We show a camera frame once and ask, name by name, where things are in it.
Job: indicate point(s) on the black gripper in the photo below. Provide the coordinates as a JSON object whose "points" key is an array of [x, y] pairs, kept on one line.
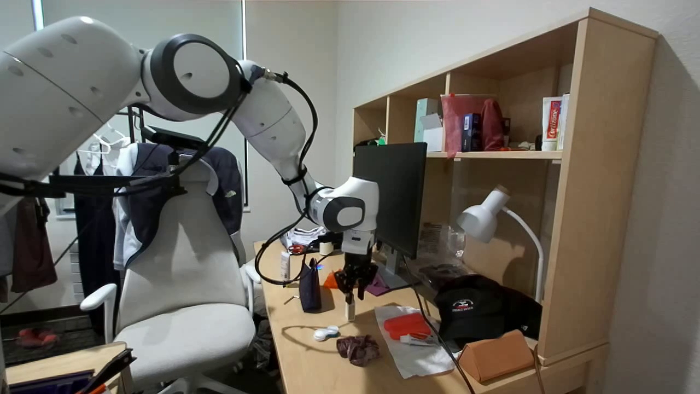
{"points": [[357, 275]]}

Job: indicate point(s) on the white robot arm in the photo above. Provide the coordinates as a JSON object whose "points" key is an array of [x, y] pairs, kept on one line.
{"points": [[61, 84]]}

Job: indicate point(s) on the purple cloth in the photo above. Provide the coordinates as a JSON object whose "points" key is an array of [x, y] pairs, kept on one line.
{"points": [[380, 288]]}

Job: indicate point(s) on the navy zip pouch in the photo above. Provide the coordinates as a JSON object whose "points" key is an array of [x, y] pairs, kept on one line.
{"points": [[310, 289]]}

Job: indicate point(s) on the white contact lens case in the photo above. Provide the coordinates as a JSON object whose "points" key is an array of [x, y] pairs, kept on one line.
{"points": [[325, 334]]}

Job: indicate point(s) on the red orange flat case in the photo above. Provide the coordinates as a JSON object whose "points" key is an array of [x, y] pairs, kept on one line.
{"points": [[409, 325]]}

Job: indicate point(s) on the maroon velvet scrunchie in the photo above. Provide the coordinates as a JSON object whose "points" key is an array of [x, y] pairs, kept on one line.
{"points": [[359, 349]]}

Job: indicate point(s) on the black baseball cap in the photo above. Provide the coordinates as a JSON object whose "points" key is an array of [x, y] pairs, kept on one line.
{"points": [[476, 307]]}

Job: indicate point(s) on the black computer monitor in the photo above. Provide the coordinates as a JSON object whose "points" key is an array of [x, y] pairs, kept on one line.
{"points": [[398, 171]]}

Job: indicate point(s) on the white desk lamp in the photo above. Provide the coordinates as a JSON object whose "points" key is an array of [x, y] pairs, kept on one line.
{"points": [[481, 219]]}

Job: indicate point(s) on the white office chair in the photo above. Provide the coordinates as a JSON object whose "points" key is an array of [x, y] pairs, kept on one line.
{"points": [[184, 307]]}

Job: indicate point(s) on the red bag on shelf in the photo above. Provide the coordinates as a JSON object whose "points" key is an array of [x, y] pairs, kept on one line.
{"points": [[471, 124]]}

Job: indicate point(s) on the wooden shelf unit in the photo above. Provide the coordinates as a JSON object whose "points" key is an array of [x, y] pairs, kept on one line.
{"points": [[574, 203]]}

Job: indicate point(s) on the clothes on rack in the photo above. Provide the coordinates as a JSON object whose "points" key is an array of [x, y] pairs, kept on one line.
{"points": [[112, 229]]}

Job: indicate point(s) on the white red box on shelf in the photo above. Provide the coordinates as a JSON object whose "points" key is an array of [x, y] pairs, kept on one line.
{"points": [[553, 121]]}

